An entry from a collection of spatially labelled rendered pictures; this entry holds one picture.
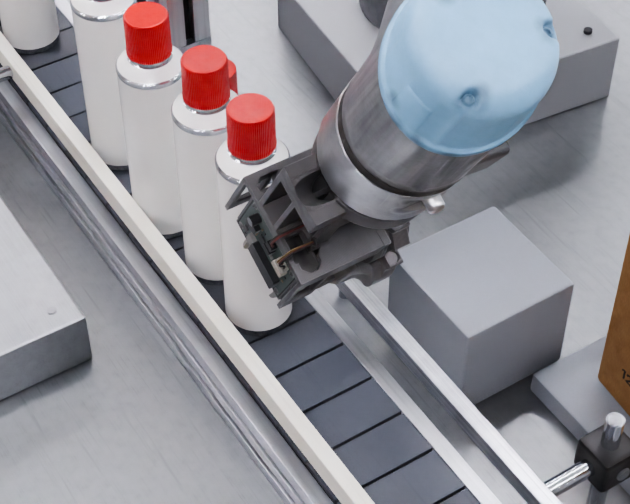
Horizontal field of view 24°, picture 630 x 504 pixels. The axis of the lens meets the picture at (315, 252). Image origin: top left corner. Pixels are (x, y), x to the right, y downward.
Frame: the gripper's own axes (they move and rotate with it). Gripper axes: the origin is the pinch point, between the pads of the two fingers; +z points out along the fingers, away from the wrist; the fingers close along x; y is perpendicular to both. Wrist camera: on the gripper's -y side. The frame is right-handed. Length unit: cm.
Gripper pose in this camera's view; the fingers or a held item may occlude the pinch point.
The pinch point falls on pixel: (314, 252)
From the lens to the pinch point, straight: 97.0
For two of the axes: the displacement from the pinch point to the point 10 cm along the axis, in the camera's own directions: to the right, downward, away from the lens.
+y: -8.4, 3.9, -3.7
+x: 4.7, 8.7, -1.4
